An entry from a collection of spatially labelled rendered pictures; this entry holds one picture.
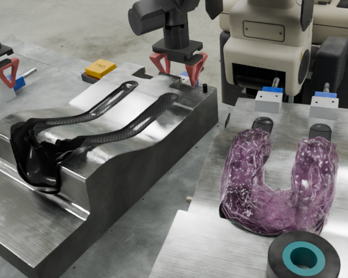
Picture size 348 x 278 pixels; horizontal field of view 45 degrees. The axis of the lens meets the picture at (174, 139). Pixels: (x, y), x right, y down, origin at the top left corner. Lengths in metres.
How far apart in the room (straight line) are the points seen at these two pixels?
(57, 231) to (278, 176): 0.36
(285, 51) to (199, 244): 0.77
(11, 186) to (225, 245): 0.41
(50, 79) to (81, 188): 0.60
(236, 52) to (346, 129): 0.51
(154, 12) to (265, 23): 0.44
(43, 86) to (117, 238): 0.60
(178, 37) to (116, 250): 0.47
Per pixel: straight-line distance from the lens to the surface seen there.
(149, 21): 0.89
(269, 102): 0.87
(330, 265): 0.52
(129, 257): 0.71
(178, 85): 0.95
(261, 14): 1.24
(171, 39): 0.95
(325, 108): 0.86
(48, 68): 1.30
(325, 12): 1.47
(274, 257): 0.52
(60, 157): 0.69
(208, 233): 0.58
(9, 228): 0.74
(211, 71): 2.75
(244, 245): 0.57
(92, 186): 0.67
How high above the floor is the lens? 1.36
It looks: 38 degrees down
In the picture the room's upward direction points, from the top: 7 degrees counter-clockwise
